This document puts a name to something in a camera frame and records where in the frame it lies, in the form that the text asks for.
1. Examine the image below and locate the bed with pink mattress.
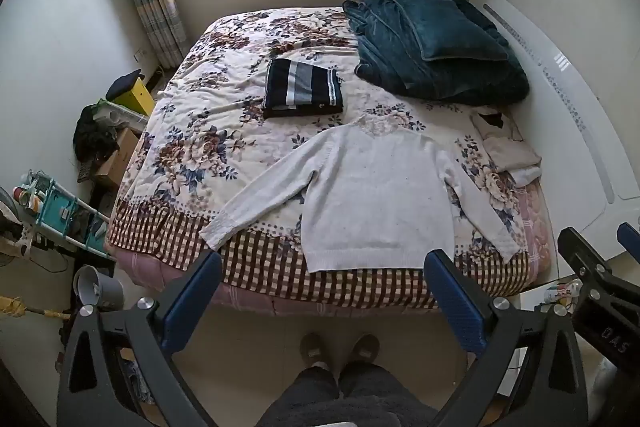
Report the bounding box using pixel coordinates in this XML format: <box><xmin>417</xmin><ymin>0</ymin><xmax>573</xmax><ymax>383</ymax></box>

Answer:
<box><xmin>105</xmin><ymin>4</ymin><xmax>556</xmax><ymax>319</ymax></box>

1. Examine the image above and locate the person's leg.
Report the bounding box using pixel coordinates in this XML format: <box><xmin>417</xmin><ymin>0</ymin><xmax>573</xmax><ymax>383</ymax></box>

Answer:
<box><xmin>257</xmin><ymin>364</ymin><xmax>342</xmax><ymax>427</ymax></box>
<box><xmin>340</xmin><ymin>359</ymin><xmax>441</xmax><ymax>427</ymax></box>

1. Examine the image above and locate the teal storage rack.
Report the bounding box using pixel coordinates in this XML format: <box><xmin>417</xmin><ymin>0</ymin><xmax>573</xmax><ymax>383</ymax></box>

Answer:
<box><xmin>20</xmin><ymin>169</ymin><xmax>108</xmax><ymax>258</ymax></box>

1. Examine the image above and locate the folded dark striped garment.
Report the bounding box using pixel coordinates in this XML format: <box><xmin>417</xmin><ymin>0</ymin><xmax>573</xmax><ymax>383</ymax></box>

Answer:
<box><xmin>261</xmin><ymin>58</ymin><xmax>346</xmax><ymax>120</ymax></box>

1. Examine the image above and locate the black cloth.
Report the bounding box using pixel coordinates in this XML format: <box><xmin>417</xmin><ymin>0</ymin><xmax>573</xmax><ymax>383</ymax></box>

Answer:
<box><xmin>105</xmin><ymin>69</ymin><xmax>143</xmax><ymax>100</ymax></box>

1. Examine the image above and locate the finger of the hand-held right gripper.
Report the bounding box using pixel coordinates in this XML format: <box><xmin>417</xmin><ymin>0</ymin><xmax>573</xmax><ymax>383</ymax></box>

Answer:
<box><xmin>557</xmin><ymin>227</ymin><xmax>616</xmax><ymax>303</ymax></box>
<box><xmin>616</xmin><ymin>222</ymin><xmax>640</xmax><ymax>263</ymax></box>

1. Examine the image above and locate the beige garment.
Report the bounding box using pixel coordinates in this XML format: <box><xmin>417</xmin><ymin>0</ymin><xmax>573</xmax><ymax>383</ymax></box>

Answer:
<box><xmin>470</xmin><ymin>107</ymin><xmax>543</xmax><ymax>188</ymax></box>

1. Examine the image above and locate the white headboard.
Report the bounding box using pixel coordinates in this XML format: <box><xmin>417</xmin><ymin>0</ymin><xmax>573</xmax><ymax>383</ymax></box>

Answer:
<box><xmin>470</xmin><ymin>0</ymin><xmax>640</xmax><ymax>233</ymax></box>

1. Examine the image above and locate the dark teal pillow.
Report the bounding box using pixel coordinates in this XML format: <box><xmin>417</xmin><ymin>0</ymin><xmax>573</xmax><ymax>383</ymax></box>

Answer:
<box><xmin>390</xmin><ymin>0</ymin><xmax>508</xmax><ymax>62</ymax></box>

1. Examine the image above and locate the yellow mop handle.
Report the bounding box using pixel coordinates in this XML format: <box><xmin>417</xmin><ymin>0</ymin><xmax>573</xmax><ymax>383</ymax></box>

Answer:
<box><xmin>0</xmin><ymin>296</ymin><xmax>73</xmax><ymax>320</ymax></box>

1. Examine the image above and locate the white knit sweater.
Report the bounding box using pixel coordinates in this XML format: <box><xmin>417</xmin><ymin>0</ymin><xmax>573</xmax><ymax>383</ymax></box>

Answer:
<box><xmin>199</xmin><ymin>114</ymin><xmax>521</xmax><ymax>274</ymax></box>

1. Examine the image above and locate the person's left slipper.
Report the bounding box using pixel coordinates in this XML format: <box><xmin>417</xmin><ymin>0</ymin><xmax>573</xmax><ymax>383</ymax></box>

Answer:
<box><xmin>300</xmin><ymin>333</ymin><xmax>328</xmax><ymax>365</ymax></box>

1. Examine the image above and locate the grey bucket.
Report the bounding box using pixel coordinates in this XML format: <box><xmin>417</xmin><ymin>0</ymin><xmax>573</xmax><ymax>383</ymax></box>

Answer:
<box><xmin>74</xmin><ymin>264</ymin><xmax>125</xmax><ymax>310</ymax></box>

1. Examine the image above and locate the dark teal quilt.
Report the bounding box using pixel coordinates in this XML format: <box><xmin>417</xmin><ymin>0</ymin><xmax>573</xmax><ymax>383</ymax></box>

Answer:
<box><xmin>342</xmin><ymin>0</ymin><xmax>531</xmax><ymax>100</ymax></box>

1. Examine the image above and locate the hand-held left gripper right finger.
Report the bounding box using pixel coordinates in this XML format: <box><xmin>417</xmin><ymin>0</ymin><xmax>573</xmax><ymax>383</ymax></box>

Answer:
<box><xmin>424</xmin><ymin>249</ymin><xmax>590</xmax><ymax>427</ymax></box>

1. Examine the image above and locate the person's right leg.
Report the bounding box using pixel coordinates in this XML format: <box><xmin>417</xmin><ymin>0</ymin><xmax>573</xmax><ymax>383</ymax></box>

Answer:
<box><xmin>340</xmin><ymin>359</ymin><xmax>441</xmax><ymax>427</ymax></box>

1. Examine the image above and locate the person's left leg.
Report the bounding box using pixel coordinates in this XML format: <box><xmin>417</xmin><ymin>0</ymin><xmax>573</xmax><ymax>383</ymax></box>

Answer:
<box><xmin>257</xmin><ymin>364</ymin><xmax>342</xmax><ymax>427</ymax></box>

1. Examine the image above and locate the yellow box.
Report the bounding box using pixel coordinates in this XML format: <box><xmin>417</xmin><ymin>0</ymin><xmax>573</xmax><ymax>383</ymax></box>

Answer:
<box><xmin>112</xmin><ymin>77</ymin><xmax>153</xmax><ymax>116</ymax></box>

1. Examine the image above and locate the person's right slipper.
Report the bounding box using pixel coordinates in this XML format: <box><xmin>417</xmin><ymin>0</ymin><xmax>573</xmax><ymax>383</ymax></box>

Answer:
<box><xmin>350</xmin><ymin>333</ymin><xmax>381</xmax><ymax>365</ymax></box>

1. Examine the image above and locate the floral checked bed blanket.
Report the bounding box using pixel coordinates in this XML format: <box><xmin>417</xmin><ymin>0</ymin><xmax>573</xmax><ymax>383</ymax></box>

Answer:
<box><xmin>105</xmin><ymin>7</ymin><xmax>543</xmax><ymax>310</ymax></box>

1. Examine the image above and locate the black bag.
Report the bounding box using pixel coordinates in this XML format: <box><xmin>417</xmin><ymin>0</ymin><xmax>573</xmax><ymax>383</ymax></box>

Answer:
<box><xmin>73</xmin><ymin>104</ymin><xmax>121</xmax><ymax>162</ymax></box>

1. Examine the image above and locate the cardboard box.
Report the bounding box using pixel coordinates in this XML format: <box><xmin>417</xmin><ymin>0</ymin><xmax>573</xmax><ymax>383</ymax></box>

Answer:
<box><xmin>94</xmin><ymin>127</ymin><xmax>141</xmax><ymax>188</ymax></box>

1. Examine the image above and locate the person's slipper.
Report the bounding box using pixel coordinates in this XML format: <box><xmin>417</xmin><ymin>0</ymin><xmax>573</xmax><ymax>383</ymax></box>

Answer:
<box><xmin>300</xmin><ymin>333</ymin><xmax>328</xmax><ymax>365</ymax></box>
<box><xmin>350</xmin><ymin>333</ymin><xmax>381</xmax><ymax>365</ymax></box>

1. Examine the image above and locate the colourful packet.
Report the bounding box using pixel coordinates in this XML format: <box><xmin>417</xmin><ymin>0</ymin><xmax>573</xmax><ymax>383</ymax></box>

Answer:
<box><xmin>545</xmin><ymin>283</ymin><xmax>581</xmax><ymax>305</ymax></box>

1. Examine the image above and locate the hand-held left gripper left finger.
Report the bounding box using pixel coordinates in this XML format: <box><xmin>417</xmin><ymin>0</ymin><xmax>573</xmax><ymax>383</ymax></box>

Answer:
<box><xmin>56</xmin><ymin>249</ymin><xmax>223</xmax><ymax>427</ymax></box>

